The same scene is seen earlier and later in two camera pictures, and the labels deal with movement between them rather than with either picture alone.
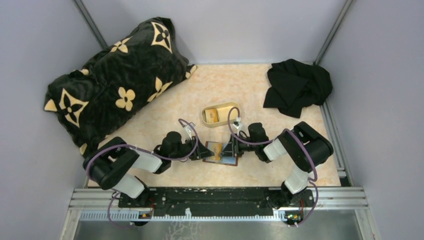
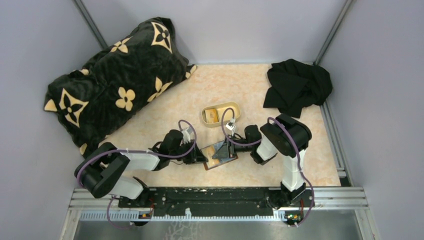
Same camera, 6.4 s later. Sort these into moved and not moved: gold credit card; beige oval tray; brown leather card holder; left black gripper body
Moved: brown leather card holder
Not moved: beige oval tray; left black gripper body; gold credit card
